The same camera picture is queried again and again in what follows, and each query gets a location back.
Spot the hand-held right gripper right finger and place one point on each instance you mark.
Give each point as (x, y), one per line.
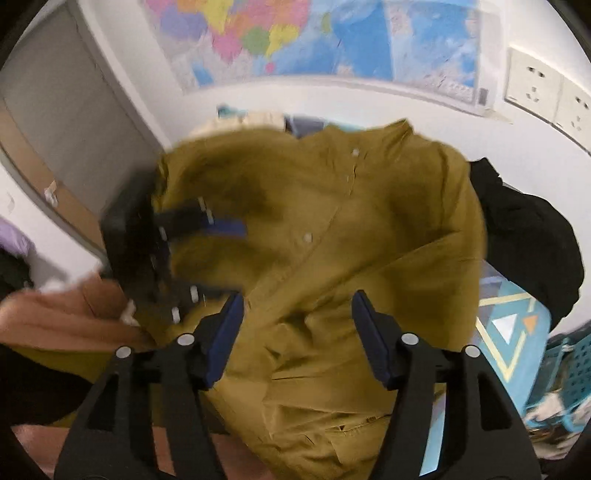
(369, 332)

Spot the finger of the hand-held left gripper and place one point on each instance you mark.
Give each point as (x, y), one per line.
(190, 295)
(226, 228)

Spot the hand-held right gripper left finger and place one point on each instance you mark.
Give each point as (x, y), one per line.
(228, 330)

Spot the mustard button shirt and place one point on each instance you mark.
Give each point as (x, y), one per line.
(323, 240)

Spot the person's left forearm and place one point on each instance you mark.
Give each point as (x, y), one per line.
(55, 318)

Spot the cream pillow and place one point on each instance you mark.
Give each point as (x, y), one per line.
(249, 119)

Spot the purple cloth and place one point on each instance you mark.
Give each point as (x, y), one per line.
(14, 237)

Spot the blue patterned bed sheet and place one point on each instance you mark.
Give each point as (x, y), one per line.
(508, 323)

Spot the black garment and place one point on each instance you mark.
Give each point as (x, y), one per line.
(526, 240)

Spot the blue perforated plastic basket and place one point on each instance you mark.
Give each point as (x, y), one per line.
(570, 378)

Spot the grey panel with wooden frame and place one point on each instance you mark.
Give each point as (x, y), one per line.
(69, 120)

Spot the colourful wall map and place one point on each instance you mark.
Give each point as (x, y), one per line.
(323, 37)

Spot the white wall socket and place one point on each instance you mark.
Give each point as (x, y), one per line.
(533, 81)
(576, 110)

